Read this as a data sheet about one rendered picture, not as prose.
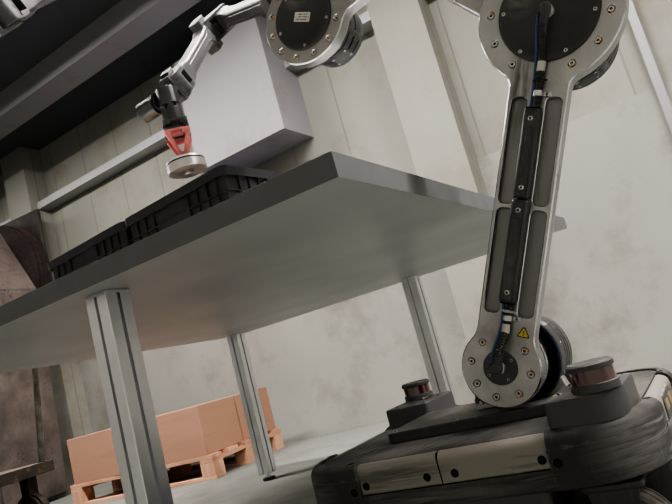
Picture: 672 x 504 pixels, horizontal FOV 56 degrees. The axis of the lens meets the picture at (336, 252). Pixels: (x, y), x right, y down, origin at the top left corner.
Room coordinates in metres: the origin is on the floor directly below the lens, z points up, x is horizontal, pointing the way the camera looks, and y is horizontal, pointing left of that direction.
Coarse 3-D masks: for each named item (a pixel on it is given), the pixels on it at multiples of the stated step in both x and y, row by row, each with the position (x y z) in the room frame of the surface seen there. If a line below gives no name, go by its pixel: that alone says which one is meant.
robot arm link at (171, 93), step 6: (168, 84) 1.59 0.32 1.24; (156, 90) 1.58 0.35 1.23; (162, 90) 1.57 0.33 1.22; (168, 90) 1.57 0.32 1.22; (174, 90) 1.58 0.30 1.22; (156, 96) 1.61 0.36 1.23; (162, 96) 1.57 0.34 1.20; (168, 96) 1.57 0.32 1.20; (174, 96) 1.57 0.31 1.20; (156, 102) 1.60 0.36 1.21; (162, 102) 1.57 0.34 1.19; (168, 102) 1.57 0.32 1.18; (174, 102) 1.58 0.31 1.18; (180, 102) 1.59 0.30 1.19; (156, 108) 1.60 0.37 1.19
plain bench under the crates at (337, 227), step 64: (256, 192) 0.92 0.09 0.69; (320, 192) 0.91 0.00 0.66; (384, 192) 1.01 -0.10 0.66; (448, 192) 1.23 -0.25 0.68; (128, 256) 1.06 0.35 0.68; (192, 256) 1.10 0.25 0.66; (256, 256) 1.25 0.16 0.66; (320, 256) 1.45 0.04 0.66; (384, 256) 1.73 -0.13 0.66; (448, 256) 2.13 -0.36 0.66; (0, 320) 1.26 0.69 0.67; (64, 320) 1.39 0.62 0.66; (128, 320) 1.21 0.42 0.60; (192, 320) 1.99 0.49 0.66; (256, 320) 2.54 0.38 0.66; (128, 384) 1.18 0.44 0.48; (448, 384) 2.46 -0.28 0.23; (128, 448) 1.19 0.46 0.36; (256, 448) 2.90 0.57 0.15
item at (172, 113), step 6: (162, 108) 1.57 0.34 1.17; (168, 108) 1.57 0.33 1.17; (174, 108) 1.57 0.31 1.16; (180, 108) 1.58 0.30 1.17; (162, 114) 1.58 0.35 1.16; (168, 114) 1.57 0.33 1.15; (174, 114) 1.57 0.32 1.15; (180, 114) 1.58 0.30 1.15; (162, 120) 1.54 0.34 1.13; (168, 120) 1.54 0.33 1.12; (174, 120) 1.55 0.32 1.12; (180, 120) 1.55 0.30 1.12; (186, 120) 1.55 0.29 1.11; (168, 126) 1.56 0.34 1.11
